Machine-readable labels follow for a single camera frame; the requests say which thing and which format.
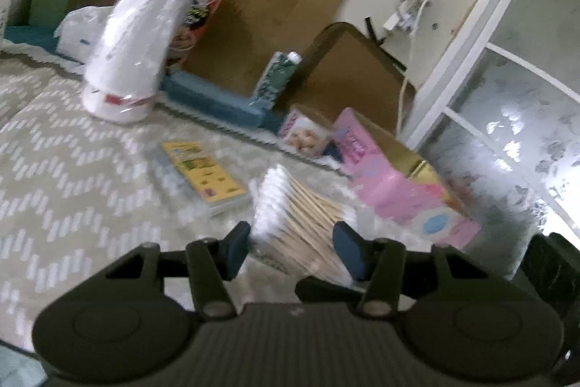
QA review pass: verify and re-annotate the small green drink carton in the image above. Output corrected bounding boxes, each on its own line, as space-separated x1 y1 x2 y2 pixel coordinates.
253 52 303 112

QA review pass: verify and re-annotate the white frosted window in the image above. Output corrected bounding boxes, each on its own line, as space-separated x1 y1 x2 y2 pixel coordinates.
405 0 580 245

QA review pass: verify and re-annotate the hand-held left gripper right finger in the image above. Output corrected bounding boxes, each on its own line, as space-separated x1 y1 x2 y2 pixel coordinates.
333 221 488 321

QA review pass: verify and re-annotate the sleeve of white cups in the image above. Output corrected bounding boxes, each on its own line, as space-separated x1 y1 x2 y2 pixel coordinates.
82 0 196 125

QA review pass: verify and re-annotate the yellow label packet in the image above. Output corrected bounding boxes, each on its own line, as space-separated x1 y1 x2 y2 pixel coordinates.
158 141 251 218

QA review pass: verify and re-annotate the white plastic bag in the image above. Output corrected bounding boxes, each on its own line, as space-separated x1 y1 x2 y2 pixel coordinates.
55 6 115 64

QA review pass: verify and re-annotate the white printed paper cup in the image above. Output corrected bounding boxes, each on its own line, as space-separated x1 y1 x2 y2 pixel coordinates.
0 0 13 35

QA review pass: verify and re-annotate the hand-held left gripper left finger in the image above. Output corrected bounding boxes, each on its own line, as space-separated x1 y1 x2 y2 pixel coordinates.
106 221 251 322

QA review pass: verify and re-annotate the red snack box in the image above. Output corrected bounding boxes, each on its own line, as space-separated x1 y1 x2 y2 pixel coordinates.
165 0 233 71

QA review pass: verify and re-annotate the white cable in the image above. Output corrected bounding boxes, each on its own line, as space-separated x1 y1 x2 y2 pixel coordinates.
395 0 430 135

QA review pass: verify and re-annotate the cotton swab pack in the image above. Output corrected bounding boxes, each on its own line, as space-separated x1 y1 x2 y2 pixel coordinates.
248 165 364 285

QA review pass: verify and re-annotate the grey patterned tablecloth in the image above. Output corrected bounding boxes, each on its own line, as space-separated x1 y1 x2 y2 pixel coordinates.
0 47 513 351

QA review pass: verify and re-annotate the small baby-face box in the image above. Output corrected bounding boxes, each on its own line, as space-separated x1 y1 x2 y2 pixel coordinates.
277 106 335 157

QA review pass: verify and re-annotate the white power adapter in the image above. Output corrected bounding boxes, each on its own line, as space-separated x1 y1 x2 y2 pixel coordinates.
383 0 418 33

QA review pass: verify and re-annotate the pink cardboard box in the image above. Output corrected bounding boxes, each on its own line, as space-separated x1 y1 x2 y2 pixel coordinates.
333 108 482 252

